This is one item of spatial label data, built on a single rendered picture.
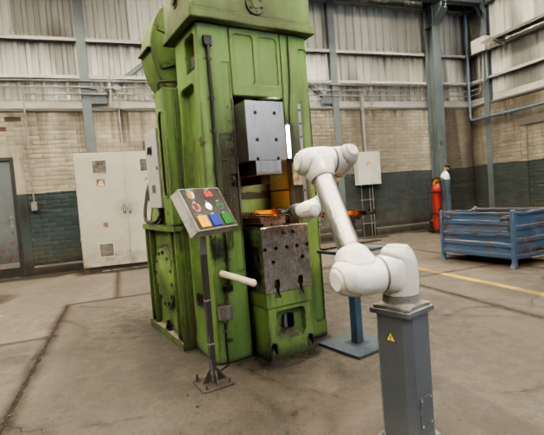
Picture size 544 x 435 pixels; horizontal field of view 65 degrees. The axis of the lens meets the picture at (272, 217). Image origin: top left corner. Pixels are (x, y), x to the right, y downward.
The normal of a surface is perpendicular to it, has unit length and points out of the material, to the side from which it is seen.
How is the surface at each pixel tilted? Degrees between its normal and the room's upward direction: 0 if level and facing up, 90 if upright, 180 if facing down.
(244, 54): 90
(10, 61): 90
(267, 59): 90
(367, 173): 90
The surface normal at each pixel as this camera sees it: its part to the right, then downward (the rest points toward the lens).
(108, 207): 0.31, 0.03
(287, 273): 0.51, 0.00
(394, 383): -0.77, 0.09
